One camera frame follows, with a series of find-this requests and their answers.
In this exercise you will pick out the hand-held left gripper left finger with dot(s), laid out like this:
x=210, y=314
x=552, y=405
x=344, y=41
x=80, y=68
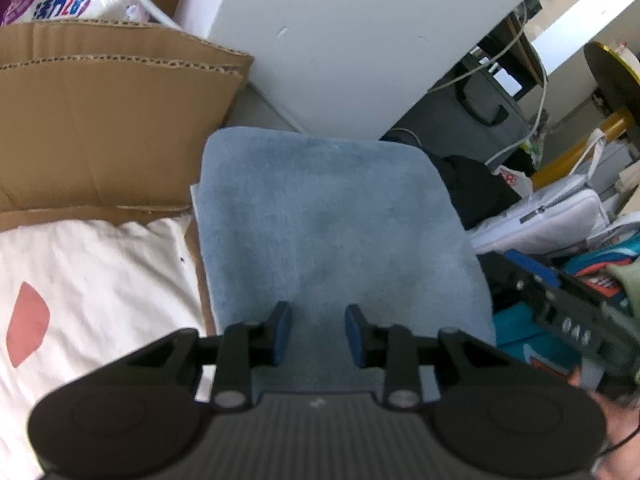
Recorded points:
x=282, y=332

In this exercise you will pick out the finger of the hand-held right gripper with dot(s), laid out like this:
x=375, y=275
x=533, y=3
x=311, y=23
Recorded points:
x=510, y=280
x=530, y=266

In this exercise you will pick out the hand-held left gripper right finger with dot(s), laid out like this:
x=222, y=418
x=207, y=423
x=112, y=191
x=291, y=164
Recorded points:
x=354, y=335

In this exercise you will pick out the light blue jeans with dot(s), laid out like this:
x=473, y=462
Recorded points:
x=325, y=220

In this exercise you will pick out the person's right hand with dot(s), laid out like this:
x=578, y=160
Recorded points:
x=620, y=430

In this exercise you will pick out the teal printed box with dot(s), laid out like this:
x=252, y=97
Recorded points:
x=520, y=325

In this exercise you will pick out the white laptop sleeve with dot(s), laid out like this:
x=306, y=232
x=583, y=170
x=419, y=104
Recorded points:
x=550, y=215

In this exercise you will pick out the teal and orange pouch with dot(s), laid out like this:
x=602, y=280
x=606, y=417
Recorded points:
x=595, y=265

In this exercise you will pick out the olive green cloth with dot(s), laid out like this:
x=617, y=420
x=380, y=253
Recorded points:
x=625, y=285

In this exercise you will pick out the white bag with red print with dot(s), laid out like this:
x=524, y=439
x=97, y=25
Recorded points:
x=515, y=180

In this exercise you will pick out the dark cloth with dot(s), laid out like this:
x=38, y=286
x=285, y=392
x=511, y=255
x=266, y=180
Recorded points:
x=470, y=190

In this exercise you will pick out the white tote bag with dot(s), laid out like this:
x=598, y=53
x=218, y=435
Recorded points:
x=615, y=160

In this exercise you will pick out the grey suitcase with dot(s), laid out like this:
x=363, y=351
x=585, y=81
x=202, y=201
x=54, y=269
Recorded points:
x=480, y=130

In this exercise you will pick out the white printed blanket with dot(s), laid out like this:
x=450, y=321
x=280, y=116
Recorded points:
x=100, y=285

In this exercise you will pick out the black and yellow stand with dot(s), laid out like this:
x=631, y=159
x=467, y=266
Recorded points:
x=612, y=75

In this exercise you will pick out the brown cardboard sheet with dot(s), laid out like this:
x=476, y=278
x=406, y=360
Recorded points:
x=100, y=125

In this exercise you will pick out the white cabinet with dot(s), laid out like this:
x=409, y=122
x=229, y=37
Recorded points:
x=350, y=35

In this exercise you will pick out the purple bag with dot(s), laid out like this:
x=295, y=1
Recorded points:
x=17, y=2

